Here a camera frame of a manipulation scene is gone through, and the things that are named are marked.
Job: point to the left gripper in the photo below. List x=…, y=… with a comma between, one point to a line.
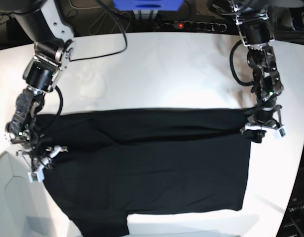
x=262, y=120

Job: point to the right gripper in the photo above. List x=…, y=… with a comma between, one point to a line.
x=42, y=158

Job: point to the black T-shirt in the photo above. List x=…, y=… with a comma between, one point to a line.
x=146, y=161

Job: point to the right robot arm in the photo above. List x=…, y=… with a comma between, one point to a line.
x=45, y=25

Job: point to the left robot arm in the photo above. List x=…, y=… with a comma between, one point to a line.
x=252, y=21

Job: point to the black power strip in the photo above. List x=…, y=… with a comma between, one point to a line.
x=190, y=26

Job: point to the blue box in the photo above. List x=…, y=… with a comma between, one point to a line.
x=164, y=5

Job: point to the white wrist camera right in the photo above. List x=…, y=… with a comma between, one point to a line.
x=37, y=176

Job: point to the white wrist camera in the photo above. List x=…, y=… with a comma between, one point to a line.
x=280, y=132
x=37, y=176

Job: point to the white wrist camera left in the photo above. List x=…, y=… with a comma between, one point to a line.
x=280, y=132

